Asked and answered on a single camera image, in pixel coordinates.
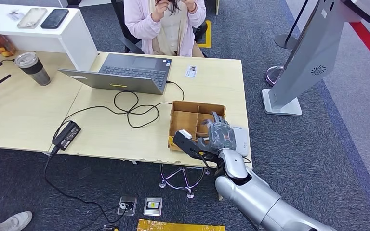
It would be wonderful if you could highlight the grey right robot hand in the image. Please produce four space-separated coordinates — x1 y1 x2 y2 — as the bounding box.
198 111 238 154

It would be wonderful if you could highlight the white ID card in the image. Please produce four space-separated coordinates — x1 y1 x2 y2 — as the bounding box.
185 65 198 79

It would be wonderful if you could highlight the person's left hand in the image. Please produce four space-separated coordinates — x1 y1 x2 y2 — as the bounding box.
180 0 197 13

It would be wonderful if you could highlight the person's hand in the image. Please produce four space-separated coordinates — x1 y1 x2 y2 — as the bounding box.
180 0 197 13
151 0 170 14

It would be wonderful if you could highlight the person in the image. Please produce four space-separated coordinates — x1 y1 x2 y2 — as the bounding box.
123 0 207 57

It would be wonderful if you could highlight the person's right hand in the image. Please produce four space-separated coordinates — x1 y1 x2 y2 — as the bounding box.
151 0 170 14

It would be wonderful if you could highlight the chrome stool base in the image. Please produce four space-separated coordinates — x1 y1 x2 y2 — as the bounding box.
159 163 211 200

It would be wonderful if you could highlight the chrome round stanchion base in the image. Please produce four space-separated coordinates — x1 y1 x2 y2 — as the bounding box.
265 66 285 87

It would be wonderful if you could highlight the steel floor socket yellow label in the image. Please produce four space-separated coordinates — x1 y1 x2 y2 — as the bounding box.
143 197 163 218

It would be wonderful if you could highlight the yellow floor tape square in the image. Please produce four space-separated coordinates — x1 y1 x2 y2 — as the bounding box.
137 219 225 231

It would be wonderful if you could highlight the grey laptop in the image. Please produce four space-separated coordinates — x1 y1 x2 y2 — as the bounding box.
58 53 173 96

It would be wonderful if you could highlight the steel floor socket plate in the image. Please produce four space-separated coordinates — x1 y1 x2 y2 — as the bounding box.
117 196 138 217

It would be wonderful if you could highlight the silver kiosk stand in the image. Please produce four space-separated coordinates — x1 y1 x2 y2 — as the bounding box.
261 0 370 117

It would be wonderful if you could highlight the black office chair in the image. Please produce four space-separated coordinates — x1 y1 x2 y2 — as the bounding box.
111 0 209 54

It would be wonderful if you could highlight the black laptop power adapter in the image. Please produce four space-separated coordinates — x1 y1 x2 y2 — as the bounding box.
52 120 82 151

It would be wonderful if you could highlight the white desk riser shelf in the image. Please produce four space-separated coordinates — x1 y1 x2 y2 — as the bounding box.
0 3 99 71

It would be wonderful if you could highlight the steel tumbler with lid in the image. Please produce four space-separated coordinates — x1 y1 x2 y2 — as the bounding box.
14 51 52 86

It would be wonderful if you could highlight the black smartphone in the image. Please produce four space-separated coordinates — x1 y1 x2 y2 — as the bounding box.
40 8 70 30

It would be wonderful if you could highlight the clear phone case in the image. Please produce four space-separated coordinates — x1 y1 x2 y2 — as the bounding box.
16 7 48 30

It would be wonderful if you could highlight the white sneaker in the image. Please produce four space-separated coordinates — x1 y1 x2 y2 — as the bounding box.
0 211 33 231

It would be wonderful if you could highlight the orange snack bag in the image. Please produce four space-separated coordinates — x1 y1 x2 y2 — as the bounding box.
0 33 17 57

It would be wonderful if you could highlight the small clear wrapper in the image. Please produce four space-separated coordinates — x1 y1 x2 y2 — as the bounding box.
7 9 24 22

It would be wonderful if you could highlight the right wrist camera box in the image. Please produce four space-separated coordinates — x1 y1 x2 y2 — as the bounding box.
172 129 219 163

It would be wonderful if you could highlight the black stanchion post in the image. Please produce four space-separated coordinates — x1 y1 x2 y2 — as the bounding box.
274 0 311 51

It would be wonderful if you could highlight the black laptop charger cable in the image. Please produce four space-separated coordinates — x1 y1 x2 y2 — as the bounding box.
52 81 185 141

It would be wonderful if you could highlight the black mains cable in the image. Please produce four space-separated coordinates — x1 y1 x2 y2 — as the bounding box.
44 145 128 225

